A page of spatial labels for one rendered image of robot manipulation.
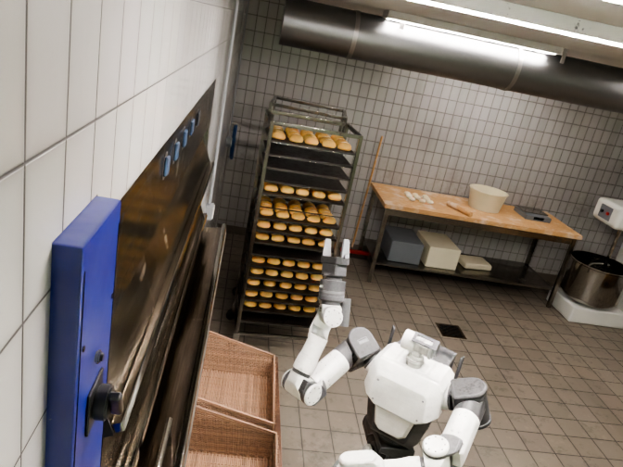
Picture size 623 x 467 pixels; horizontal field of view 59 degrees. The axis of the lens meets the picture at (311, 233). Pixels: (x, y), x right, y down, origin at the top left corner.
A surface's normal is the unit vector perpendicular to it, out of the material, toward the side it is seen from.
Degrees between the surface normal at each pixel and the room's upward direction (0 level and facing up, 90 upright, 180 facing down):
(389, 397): 90
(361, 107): 90
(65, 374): 90
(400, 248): 90
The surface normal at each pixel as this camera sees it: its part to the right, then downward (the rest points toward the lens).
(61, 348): 0.08, 0.36
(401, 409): -0.50, 0.22
